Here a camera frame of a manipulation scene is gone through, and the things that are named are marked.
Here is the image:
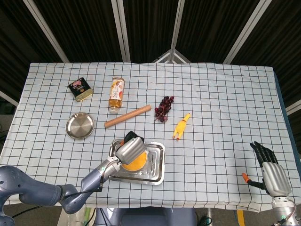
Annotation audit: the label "bunch of red grapes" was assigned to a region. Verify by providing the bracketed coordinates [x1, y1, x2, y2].
[154, 95, 175, 123]

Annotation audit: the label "yellow strap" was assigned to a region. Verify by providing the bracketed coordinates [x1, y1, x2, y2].
[236, 209, 245, 226]

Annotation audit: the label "round stainless steel plate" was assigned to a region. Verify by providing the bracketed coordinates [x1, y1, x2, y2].
[65, 112, 95, 140]

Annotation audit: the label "wooden rolling pin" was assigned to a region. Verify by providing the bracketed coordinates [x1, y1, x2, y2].
[104, 105, 151, 129]

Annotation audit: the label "yellow rubber chicken toy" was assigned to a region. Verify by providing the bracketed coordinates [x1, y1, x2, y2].
[173, 113, 191, 142]

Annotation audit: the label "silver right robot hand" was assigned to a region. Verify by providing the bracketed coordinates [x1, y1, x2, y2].
[241, 141, 292, 197]

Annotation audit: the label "white checked tablecloth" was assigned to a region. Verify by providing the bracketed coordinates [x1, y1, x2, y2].
[0, 62, 301, 212]

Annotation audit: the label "dark folding screen white frames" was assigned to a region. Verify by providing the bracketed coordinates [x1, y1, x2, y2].
[0, 0, 301, 116]

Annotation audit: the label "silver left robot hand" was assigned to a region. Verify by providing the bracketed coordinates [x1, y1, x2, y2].
[114, 131, 146, 165]

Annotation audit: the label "bowl of orange powder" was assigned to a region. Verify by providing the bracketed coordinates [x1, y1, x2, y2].
[121, 150, 148, 171]

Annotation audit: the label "juice bottle with label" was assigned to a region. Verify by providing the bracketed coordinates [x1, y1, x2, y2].
[108, 77, 126, 114]

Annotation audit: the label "rectangular stainless steel tray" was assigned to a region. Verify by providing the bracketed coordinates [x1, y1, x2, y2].
[105, 138, 166, 186]

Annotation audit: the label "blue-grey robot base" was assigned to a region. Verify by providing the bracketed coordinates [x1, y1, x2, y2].
[94, 207, 197, 226]

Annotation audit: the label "black luncheon meat tin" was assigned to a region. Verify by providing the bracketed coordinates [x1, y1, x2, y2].
[68, 77, 94, 102]

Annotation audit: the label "clear plastic bag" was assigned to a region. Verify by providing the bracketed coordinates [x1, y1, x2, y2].
[58, 207, 96, 226]

